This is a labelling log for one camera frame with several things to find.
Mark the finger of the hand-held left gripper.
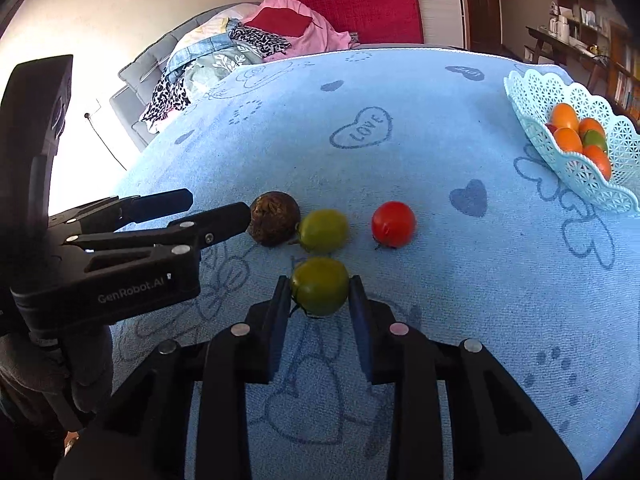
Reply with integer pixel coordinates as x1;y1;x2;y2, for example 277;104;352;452
65;202;252;272
49;189;194;235

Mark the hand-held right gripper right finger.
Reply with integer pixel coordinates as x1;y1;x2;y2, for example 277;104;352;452
348;275;583;480

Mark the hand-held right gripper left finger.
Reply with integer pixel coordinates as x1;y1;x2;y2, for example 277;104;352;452
52;275;293;480

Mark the dark brown round fruit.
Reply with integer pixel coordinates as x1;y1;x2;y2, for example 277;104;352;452
248;191;302;248

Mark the large green tomato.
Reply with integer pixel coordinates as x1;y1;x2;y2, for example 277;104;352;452
290;257;351;317

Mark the large orange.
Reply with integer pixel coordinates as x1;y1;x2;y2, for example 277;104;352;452
553;127;584;155

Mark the light blue lace plastic basket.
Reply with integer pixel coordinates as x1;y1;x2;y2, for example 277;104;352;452
503;67;640;218

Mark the small green tomato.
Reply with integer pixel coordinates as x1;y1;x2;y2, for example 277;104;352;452
582;130;609;153

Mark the person's left hand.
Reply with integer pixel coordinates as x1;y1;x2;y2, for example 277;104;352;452
0;327;113;416

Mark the blue printed blanket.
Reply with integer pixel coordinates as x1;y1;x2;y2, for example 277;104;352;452
107;44;640;480

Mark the leopard print cloth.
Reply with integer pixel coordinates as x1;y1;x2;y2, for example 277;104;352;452
140;25;293;133

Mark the grey sofa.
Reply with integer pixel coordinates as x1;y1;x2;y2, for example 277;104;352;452
109;2;261;151

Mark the blue denim garment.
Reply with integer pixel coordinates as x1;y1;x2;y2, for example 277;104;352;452
165;17;241;86

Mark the grey floral cloth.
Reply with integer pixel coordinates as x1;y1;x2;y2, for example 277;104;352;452
192;42;263;98

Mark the red cloth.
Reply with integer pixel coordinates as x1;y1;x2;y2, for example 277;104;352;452
245;6;313;38

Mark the pink garment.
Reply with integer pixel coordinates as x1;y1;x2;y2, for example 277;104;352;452
242;0;361;53

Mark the white cabinet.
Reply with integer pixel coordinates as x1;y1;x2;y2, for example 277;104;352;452
412;0;471;51

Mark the brown wooden door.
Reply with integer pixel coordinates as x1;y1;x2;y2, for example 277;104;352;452
462;0;503;53

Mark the dark wooden desk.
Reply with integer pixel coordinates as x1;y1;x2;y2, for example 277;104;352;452
525;25;621;81

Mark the wooden bookshelf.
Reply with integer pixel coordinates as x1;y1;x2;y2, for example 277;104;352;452
607;25;640;126

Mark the wooden desk shelf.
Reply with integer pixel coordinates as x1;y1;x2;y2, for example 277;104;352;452
547;0;631;56

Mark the black power cable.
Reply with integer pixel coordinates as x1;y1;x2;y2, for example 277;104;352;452
87;115;128;173

